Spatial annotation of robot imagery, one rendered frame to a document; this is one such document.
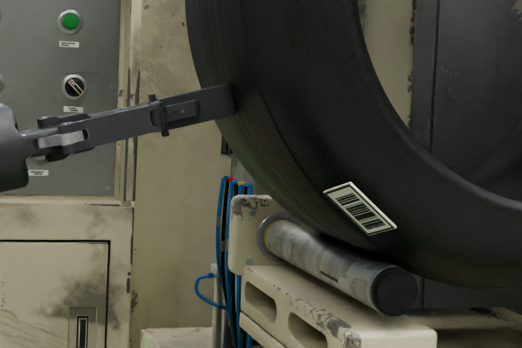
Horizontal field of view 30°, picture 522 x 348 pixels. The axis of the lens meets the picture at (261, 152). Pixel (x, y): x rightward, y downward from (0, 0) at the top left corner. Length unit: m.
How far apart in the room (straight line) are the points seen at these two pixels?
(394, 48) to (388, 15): 0.04
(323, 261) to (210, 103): 0.21
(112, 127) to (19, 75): 0.69
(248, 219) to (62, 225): 0.40
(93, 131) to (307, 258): 0.31
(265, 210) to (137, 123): 0.37
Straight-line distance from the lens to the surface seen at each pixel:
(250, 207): 1.19
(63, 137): 0.84
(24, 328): 1.53
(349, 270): 0.94
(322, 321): 0.94
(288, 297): 1.04
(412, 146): 0.85
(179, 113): 0.90
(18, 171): 0.87
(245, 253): 1.20
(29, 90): 1.54
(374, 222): 0.86
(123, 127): 0.86
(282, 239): 1.13
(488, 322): 1.26
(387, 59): 1.27
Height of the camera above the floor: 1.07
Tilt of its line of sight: 3 degrees down
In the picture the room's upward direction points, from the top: 3 degrees clockwise
